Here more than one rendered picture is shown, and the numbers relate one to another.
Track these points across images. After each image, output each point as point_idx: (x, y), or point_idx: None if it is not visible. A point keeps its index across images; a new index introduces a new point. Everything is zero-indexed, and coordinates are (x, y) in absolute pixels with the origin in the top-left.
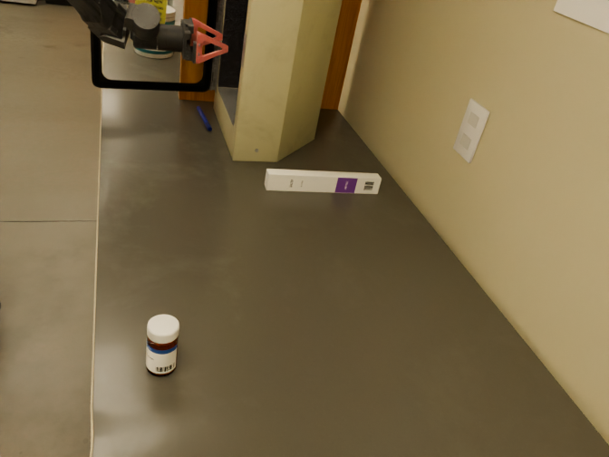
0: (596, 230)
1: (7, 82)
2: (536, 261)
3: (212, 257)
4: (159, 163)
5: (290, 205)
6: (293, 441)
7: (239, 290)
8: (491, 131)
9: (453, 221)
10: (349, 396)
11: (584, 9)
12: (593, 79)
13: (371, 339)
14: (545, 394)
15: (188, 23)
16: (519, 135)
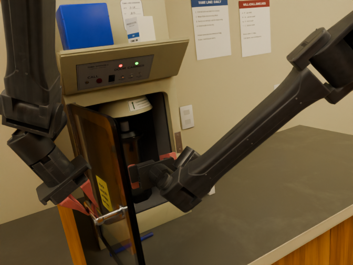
0: (244, 101)
1: None
2: (234, 124)
3: (291, 187)
4: (227, 233)
5: (221, 184)
6: (344, 155)
7: (301, 176)
8: (195, 109)
9: (198, 150)
10: (315, 153)
11: (207, 54)
12: (221, 70)
13: (287, 155)
14: (270, 137)
15: (150, 161)
16: (207, 101)
